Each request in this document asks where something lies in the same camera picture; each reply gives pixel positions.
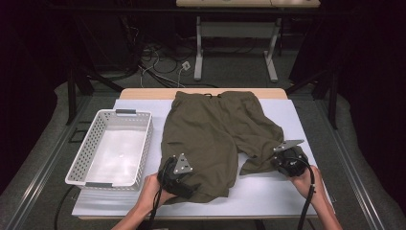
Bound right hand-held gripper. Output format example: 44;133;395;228
271;139;309;177

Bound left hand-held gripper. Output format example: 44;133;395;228
157;152;200;199

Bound olive green shorts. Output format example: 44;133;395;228
158;90;285;204

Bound white perforated plastic basket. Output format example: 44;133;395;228
64;108;154;193

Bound person's right hand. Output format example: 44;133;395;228
289;166;327;207

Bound person's left hand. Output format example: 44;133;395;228
137;172;176;215

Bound black metal stand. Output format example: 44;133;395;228
284;68;339;130
65;60;125;127

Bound dark curtain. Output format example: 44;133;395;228
0;0;70;199
288;0;406;209

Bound white-legged desk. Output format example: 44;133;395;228
175;0;321;83

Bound black equipment box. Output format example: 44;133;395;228
76;15;142;73

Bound left hand-held gripper black cable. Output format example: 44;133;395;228
146;159;165;230

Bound hand-held gripper black cable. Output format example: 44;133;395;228
146;159;165;230
288;155;317;230

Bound right hand-held gripper black cable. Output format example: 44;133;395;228
288;155;317;230

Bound aluminium rail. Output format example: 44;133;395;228
319;102;386;230
3;95;94;230

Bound bundle of floor cables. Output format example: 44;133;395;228
137;41;221;90

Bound thick black cable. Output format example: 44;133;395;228
53;185;79;230

